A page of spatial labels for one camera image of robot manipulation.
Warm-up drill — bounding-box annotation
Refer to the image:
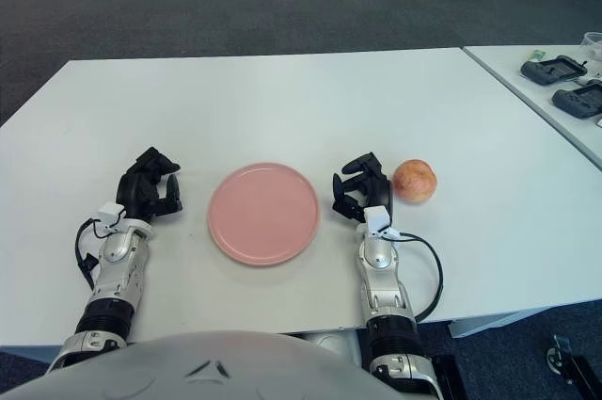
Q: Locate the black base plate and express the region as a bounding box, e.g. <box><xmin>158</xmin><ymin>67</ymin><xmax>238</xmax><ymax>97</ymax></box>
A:
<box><xmin>430</xmin><ymin>353</ymin><xmax>469</xmax><ymax>400</ymax></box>

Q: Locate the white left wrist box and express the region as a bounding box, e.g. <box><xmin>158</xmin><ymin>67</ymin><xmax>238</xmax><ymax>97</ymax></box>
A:
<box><xmin>97</xmin><ymin>201</ymin><xmax>124</xmax><ymax>227</ymax></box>

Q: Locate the red yellow apple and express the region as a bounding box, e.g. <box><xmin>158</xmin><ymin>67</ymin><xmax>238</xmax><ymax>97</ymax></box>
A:
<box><xmin>392</xmin><ymin>159</ymin><xmax>440</xmax><ymax>204</ymax></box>

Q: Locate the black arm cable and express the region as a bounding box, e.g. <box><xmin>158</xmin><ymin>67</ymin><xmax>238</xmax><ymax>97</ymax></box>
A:
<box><xmin>385</xmin><ymin>230</ymin><xmax>445</xmax><ymax>324</ymax></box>
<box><xmin>73</xmin><ymin>216</ymin><xmax>103</xmax><ymax>292</ymax></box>

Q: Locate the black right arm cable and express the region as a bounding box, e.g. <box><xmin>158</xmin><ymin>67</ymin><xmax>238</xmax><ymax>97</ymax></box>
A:
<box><xmin>385</xmin><ymin>230</ymin><xmax>445</xmax><ymax>324</ymax></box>

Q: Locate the round pink plate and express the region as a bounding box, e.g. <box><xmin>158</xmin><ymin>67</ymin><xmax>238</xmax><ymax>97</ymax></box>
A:
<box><xmin>207</xmin><ymin>162</ymin><xmax>323</xmax><ymax>268</ymax></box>

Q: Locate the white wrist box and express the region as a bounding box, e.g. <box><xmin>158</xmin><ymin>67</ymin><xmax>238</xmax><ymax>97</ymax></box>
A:
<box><xmin>97</xmin><ymin>201</ymin><xmax>124</xmax><ymax>227</ymax></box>
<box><xmin>364</xmin><ymin>205</ymin><xmax>401</xmax><ymax>239</ymax></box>

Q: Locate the white table frame beam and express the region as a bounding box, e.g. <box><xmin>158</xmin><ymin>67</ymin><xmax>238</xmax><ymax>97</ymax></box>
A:
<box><xmin>449</xmin><ymin>298</ymin><xmax>602</xmax><ymax>339</ymax></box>

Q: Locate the black wheeled stand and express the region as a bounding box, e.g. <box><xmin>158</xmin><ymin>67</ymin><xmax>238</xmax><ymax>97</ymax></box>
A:
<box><xmin>547</xmin><ymin>333</ymin><xmax>602</xmax><ymax>387</ymax></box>

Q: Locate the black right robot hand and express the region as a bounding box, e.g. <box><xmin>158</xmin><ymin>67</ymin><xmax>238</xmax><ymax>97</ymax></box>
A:
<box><xmin>331</xmin><ymin>151</ymin><xmax>395</xmax><ymax>225</ymax></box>

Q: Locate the clear plastic container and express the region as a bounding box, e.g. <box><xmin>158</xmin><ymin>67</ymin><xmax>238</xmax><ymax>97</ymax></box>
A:
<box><xmin>582</xmin><ymin>31</ymin><xmax>602</xmax><ymax>60</ymax></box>

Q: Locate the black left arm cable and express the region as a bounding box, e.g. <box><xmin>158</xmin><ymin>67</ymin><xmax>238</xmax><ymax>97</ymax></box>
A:
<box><xmin>73</xmin><ymin>216</ymin><xmax>103</xmax><ymax>292</ymax></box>

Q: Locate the grey handheld controller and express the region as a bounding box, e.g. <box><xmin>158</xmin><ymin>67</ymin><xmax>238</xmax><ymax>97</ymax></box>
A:
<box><xmin>520</xmin><ymin>55</ymin><xmax>589</xmax><ymax>86</ymax></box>
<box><xmin>551</xmin><ymin>81</ymin><xmax>602</xmax><ymax>119</ymax></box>

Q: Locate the glossy white robot hip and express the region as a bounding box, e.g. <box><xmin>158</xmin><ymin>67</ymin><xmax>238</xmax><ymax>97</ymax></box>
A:
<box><xmin>300</xmin><ymin>329</ymin><xmax>363</xmax><ymax>366</ymax></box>

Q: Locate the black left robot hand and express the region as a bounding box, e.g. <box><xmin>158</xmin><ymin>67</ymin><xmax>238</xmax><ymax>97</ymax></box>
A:
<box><xmin>116</xmin><ymin>146</ymin><xmax>183</xmax><ymax>225</ymax></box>

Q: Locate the grey robot torso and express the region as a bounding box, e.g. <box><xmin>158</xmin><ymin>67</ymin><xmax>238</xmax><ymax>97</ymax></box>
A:
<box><xmin>0</xmin><ymin>329</ymin><xmax>424</xmax><ymax>400</ymax></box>

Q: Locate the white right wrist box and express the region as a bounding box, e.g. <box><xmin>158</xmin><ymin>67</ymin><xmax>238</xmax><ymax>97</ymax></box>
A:
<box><xmin>364</xmin><ymin>205</ymin><xmax>401</xmax><ymax>239</ymax></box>

